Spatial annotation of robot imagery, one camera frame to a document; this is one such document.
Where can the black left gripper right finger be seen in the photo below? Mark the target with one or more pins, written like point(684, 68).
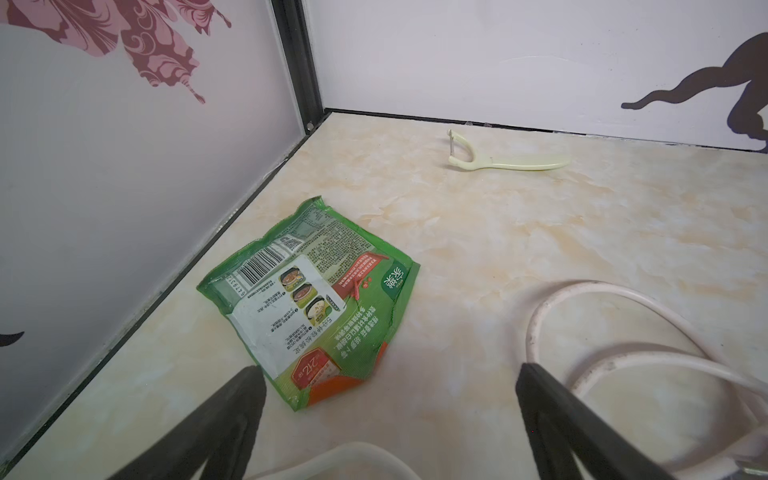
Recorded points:
point(565, 434)

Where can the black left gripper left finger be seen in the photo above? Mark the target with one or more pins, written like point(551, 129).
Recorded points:
point(216, 439)

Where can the green snack packet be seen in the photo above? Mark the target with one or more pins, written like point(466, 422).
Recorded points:
point(316, 301)

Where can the pale yellow peeler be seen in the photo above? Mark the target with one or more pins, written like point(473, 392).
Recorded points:
point(478, 161)

